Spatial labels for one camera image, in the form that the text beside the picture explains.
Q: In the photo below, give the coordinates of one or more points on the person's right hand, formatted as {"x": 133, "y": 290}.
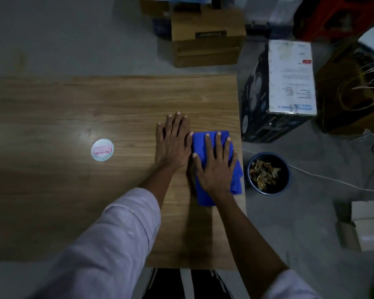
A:
{"x": 216, "y": 174}

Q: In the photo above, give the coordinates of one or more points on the black box with white label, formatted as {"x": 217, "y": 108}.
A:
{"x": 290, "y": 77}

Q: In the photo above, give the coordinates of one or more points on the person's left forearm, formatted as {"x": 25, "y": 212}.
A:
{"x": 159, "y": 186}

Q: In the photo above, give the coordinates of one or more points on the small open white carton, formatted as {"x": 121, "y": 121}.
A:
{"x": 367, "y": 227}

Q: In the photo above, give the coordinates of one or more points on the round white foil lid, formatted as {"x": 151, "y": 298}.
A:
{"x": 102, "y": 150}

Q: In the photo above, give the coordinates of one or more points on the person's left hand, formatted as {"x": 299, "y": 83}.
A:
{"x": 173, "y": 149}

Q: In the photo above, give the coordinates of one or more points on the wooden table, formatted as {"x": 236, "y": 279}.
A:
{"x": 65, "y": 199}

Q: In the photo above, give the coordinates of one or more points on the red plastic item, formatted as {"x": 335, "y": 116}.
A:
{"x": 336, "y": 18}

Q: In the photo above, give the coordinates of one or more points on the black trousers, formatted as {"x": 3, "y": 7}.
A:
{"x": 165, "y": 283}

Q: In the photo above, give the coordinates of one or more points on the dark blue small box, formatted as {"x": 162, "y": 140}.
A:
{"x": 162, "y": 27}

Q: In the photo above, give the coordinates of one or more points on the small brown cardboard box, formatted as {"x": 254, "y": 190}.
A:
{"x": 152, "y": 7}

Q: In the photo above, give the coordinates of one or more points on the person's right forearm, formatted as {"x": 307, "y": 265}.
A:
{"x": 252, "y": 246}

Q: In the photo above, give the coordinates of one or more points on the blue round waste bin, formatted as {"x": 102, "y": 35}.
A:
{"x": 285, "y": 174}

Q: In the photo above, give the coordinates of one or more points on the light denim shirt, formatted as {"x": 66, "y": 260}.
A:
{"x": 106, "y": 239}

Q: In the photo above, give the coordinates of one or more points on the large brown cardboard box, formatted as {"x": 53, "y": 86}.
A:
{"x": 333, "y": 115}

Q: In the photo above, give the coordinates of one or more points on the blue cloth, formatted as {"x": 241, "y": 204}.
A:
{"x": 199, "y": 143}

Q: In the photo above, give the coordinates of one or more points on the white wrapped package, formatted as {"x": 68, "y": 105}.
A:
{"x": 274, "y": 9}

